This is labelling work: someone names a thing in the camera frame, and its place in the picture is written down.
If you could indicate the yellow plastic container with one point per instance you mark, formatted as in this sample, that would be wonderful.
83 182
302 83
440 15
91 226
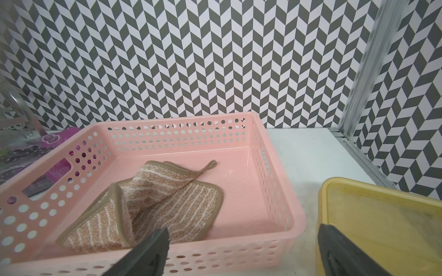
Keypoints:
400 231

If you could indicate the brown striped square dishcloth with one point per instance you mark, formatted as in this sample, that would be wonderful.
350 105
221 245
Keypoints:
160 195

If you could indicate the pink perforated plastic basket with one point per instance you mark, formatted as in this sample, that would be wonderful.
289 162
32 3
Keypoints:
259 220

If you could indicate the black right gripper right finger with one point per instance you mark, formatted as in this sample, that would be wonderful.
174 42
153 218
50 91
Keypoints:
341 257

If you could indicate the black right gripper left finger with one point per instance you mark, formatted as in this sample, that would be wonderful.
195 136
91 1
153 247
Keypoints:
148 258

